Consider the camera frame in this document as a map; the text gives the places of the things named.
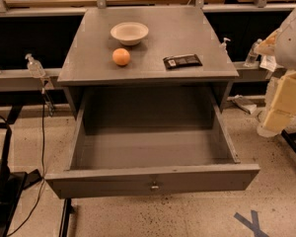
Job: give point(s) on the orange fruit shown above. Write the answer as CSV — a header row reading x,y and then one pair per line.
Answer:
x,y
121,56

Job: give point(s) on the grey top drawer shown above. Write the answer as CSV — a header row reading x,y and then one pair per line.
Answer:
x,y
150,141

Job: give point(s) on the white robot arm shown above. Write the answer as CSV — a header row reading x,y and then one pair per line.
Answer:
x,y
282,45

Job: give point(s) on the black bar on floor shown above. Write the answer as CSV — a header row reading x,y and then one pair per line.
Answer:
x,y
64,223

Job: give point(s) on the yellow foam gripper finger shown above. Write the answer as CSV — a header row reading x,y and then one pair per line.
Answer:
x,y
283,105

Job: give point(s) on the black snack packet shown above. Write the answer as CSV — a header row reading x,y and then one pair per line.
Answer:
x,y
181,61

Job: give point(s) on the clear pump bottle right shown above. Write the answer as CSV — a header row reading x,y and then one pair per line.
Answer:
x,y
224,44

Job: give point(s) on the clear water bottle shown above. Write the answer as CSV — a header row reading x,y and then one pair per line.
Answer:
x,y
252,55

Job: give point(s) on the white paper packet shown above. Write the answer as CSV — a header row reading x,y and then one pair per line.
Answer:
x,y
268,62

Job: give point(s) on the grey drawer cabinet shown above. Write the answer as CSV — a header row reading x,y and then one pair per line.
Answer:
x,y
173,30

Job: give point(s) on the clear pump bottle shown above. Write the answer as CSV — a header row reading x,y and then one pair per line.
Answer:
x,y
35,67
224,44

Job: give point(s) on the white bowl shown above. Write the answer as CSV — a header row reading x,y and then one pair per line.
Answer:
x,y
129,33

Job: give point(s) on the white box on floor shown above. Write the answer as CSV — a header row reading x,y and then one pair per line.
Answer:
x,y
244,104

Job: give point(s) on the clear pump bottle left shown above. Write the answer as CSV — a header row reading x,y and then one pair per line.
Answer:
x,y
35,67

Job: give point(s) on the black stand base left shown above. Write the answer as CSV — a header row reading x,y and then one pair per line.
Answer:
x,y
11,184

